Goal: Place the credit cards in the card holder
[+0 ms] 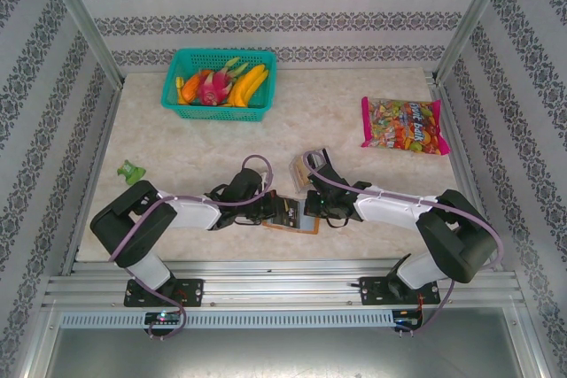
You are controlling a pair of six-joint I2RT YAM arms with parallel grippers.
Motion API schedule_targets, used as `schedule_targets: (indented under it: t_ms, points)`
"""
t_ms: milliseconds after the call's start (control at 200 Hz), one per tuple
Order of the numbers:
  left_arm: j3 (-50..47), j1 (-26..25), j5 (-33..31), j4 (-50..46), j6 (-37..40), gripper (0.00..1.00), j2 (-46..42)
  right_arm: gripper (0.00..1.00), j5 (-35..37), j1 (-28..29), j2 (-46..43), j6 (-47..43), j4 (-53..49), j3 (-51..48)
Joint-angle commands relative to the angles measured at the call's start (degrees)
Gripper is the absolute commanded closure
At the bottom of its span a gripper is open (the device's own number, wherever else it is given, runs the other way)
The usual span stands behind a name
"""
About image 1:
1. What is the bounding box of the yellow banana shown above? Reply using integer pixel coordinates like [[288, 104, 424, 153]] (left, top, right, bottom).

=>
[[228, 64, 268, 107], [242, 71, 270, 108]]

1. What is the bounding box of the grey metal sheet panel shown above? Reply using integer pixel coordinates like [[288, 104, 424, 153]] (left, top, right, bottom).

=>
[[26, 306, 547, 378]]

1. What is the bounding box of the dark grey visa card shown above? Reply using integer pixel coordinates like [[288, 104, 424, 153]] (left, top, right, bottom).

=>
[[283, 198, 307, 230]]

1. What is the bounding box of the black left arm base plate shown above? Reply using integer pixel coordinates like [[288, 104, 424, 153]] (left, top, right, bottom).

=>
[[123, 278, 205, 308]]

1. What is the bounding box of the orange fruit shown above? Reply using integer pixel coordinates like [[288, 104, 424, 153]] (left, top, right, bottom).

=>
[[180, 73, 203, 104]]

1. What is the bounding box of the clear acrylic card box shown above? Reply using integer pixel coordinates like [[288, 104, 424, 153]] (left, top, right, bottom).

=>
[[288, 146, 333, 197]]

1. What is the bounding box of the black card stack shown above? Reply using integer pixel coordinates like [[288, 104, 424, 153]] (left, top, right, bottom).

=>
[[306, 151, 330, 169]]

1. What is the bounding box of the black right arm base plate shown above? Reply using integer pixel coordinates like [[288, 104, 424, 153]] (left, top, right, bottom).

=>
[[358, 275, 440, 307]]

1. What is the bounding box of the beige card stack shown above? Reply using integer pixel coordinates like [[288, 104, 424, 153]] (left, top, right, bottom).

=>
[[293, 160, 311, 189]]

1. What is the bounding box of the small circuit board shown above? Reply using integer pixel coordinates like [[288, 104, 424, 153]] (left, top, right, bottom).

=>
[[393, 311, 423, 328], [144, 312, 183, 326]]

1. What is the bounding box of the slotted grey cable duct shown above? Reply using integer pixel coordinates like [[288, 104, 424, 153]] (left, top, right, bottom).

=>
[[59, 310, 395, 329]]

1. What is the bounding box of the pink dragon fruit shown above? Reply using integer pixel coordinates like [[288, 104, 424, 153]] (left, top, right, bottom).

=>
[[197, 57, 250, 107]]

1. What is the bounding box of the aluminium mounting rail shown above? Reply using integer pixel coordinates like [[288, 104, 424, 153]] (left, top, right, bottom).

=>
[[42, 258, 519, 308]]

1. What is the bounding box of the aluminium frame post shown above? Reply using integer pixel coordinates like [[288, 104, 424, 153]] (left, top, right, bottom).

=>
[[433, 0, 518, 83], [37, 0, 125, 88]]

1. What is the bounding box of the small green toy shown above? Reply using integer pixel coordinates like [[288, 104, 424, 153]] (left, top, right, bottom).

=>
[[116, 159, 146, 186]]

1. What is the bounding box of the pink fruit candy bag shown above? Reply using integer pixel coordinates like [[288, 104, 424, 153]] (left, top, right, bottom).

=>
[[359, 96, 451, 157]]

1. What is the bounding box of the orange leather card holder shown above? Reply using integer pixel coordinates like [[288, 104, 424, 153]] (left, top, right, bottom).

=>
[[260, 217, 321, 236]]

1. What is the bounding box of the teal plastic basket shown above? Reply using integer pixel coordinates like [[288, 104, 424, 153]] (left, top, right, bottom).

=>
[[159, 48, 278, 124]]

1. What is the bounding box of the aluminium side rail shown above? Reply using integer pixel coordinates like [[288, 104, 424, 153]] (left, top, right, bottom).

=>
[[60, 84, 126, 276], [430, 79, 505, 272]]

